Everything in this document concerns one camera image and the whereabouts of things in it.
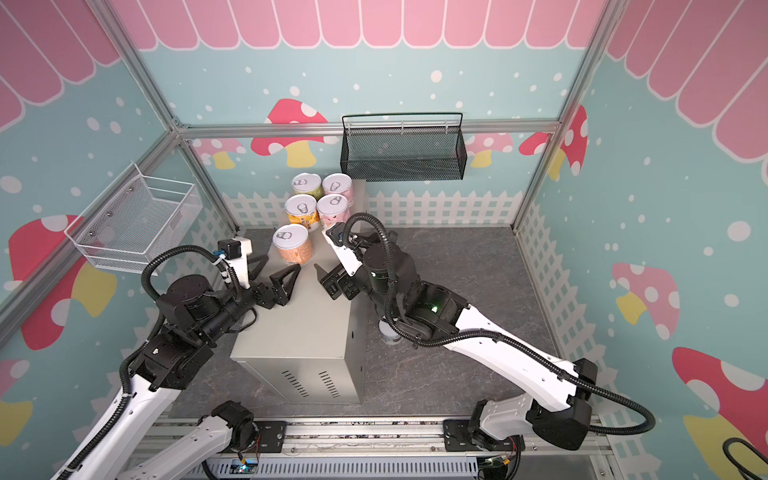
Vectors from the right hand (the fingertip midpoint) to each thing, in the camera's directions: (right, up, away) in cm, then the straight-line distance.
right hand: (336, 250), depth 59 cm
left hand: (-12, -4, +6) cm, 14 cm away
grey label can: (+10, -24, +28) cm, 38 cm away
